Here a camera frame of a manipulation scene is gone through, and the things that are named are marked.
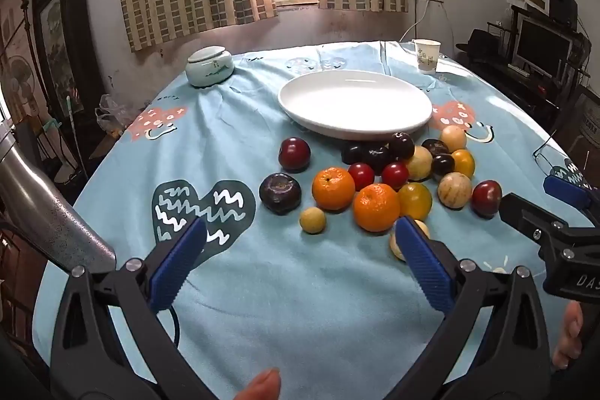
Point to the yellow-green tomato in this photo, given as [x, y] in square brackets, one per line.
[415, 201]

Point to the grey metal tube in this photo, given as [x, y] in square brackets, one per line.
[37, 203]

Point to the pale orange round fruit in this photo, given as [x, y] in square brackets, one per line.
[396, 246]

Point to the dark red plum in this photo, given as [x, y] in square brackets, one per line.
[486, 198]

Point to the dark brown round fruit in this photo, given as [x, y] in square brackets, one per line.
[435, 146]

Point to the person's left hand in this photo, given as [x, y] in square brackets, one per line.
[260, 386]

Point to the large red plum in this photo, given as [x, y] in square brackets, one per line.
[294, 154]

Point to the light blue printed tablecloth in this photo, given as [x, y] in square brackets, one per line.
[262, 311]

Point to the orange mandarin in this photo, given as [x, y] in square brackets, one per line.
[333, 188]
[376, 207]

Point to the large beige round fruit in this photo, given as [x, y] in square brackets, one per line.
[419, 163]

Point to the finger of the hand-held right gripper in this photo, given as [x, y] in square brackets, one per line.
[565, 190]
[529, 219]

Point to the orange-yellow tomato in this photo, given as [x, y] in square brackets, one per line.
[464, 163]

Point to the computer monitor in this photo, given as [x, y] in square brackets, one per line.
[539, 46]

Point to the clear plastic bag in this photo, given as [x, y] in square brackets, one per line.
[110, 114]

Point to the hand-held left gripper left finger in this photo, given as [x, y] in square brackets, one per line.
[180, 262]

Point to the dark purple mangosteen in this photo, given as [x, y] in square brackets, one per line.
[280, 193]

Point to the red cherry tomato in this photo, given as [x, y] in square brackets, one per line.
[361, 176]
[395, 175]

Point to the dark purple plum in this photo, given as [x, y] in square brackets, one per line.
[401, 145]
[442, 165]
[354, 152]
[377, 157]

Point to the white paper cup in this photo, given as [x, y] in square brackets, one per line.
[427, 55]

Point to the dark framed picture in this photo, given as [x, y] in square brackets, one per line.
[56, 34]

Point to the black hat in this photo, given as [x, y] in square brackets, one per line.
[480, 44]

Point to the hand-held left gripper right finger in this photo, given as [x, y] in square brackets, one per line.
[424, 264]

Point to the dark computer desk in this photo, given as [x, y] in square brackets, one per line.
[515, 90]

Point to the black speaker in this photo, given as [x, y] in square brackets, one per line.
[562, 6]

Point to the pale green ceramic jar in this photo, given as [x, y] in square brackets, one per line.
[208, 69]

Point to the eyeglasses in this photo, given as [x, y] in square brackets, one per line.
[535, 154]

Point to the white oval plate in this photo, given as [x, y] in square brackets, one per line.
[351, 100]

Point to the striped beige fruit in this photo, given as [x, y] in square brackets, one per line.
[454, 190]

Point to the small yellow round fruit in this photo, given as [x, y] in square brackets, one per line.
[312, 220]

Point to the person's right hand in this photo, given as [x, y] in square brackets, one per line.
[568, 334]

